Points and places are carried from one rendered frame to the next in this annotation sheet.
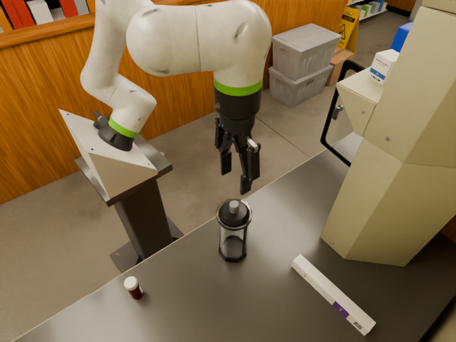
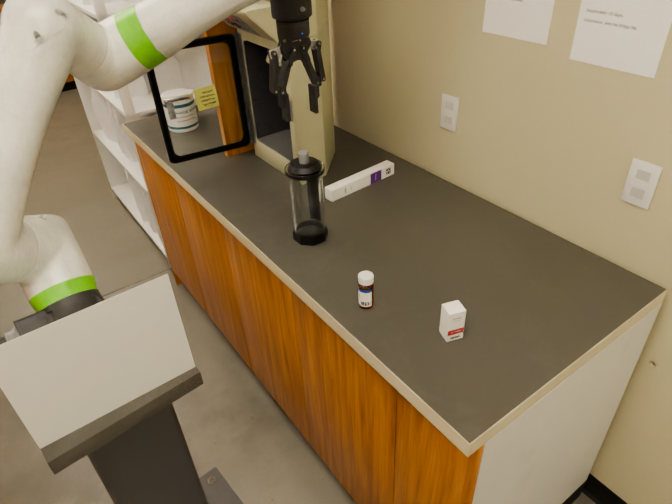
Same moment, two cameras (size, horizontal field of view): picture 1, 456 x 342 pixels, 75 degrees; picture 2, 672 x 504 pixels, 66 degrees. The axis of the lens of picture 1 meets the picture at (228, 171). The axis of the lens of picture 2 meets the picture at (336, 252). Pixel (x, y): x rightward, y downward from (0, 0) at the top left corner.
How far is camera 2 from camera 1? 1.30 m
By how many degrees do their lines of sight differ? 63
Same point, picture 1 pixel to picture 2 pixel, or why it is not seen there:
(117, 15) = (83, 29)
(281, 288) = (356, 208)
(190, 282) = (350, 264)
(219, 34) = not seen: outside the picture
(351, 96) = (263, 14)
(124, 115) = (71, 256)
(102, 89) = (21, 236)
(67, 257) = not seen: outside the picture
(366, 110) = not seen: hidden behind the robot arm
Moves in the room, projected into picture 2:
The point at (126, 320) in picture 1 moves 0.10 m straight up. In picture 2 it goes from (398, 308) to (399, 276)
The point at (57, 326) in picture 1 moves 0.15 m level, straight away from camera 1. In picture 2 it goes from (413, 372) to (384, 427)
